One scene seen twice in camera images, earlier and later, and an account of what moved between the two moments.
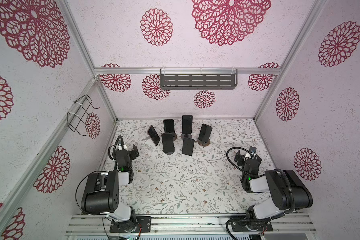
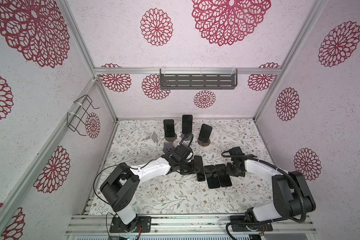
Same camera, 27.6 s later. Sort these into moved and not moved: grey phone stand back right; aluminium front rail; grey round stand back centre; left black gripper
Moved: left black gripper
Not moved: grey phone stand back right; aluminium front rail; grey round stand back centre
